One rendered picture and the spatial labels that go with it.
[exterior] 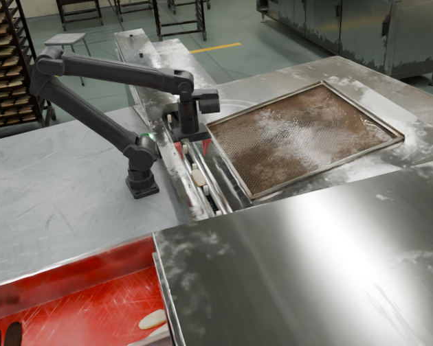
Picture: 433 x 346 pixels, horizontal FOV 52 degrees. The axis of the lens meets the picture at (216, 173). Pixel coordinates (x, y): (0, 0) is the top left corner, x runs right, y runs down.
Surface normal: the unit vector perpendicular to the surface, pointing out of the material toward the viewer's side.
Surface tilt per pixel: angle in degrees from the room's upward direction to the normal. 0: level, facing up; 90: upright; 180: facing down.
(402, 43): 90
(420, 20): 91
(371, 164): 10
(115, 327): 0
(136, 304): 0
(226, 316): 0
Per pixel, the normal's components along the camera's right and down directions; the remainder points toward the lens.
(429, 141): -0.25, -0.79
